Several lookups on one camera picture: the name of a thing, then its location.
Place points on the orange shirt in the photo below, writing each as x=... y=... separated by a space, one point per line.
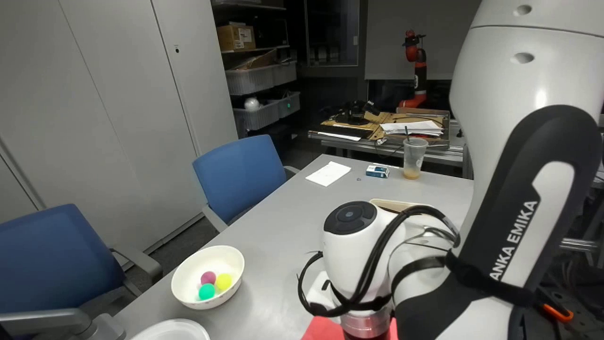
x=321 y=330

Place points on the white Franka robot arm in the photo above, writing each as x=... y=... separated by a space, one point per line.
x=528 y=125

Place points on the white paper sheet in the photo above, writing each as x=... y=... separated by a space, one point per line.
x=326 y=174

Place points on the grey workbench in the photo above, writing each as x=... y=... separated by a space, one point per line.
x=351 y=142

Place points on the blue office chair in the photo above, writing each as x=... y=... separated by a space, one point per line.
x=49 y=264
x=238 y=176

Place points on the grey storage bin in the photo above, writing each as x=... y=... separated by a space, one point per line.
x=256 y=77
x=266 y=113

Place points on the small blue box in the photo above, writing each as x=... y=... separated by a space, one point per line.
x=375 y=170

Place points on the black tool pile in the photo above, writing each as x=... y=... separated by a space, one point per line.
x=353 y=113

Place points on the clear plastic cup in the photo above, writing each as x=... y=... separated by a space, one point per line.
x=413 y=157

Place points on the stack of white papers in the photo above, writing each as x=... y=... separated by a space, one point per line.
x=411 y=126

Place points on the yellow ball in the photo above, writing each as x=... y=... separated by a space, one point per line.
x=222 y=281

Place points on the purple ball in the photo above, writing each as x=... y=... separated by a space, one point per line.
x=207 y=278

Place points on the cardboard box on shelf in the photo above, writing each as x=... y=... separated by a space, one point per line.
x=234 y=36

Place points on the dark shelf unit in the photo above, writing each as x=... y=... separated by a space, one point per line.
x=256 y=24

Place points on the green ball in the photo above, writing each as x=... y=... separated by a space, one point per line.
x=205 y=291

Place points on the white bowl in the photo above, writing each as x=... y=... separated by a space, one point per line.
x=188 y=276

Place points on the white plate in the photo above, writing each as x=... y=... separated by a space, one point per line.
x=170 y=330

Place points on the grey storage cabinet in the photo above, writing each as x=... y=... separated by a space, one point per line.
x=94 y=113

